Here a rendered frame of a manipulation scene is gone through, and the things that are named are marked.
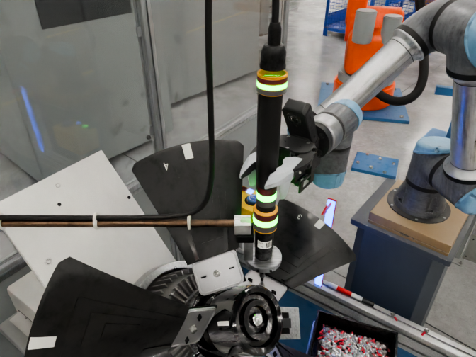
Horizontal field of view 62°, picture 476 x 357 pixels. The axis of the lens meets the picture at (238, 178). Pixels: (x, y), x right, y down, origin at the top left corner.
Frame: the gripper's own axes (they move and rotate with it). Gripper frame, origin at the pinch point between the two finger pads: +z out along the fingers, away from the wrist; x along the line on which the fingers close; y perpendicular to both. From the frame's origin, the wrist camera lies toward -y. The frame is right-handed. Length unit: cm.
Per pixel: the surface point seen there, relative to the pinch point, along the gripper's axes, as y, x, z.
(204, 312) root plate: 21.8, 1.3, 12.5
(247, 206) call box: 40, 26, -34
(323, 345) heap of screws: 62, -10, -21
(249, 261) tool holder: 19.7, 0.8, 0.1
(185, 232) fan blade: 16.5, 13.3, 4.0
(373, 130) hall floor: 145, 76, -324
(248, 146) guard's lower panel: 65, 74, -103
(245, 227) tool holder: 11.6, 1.7, 0.5
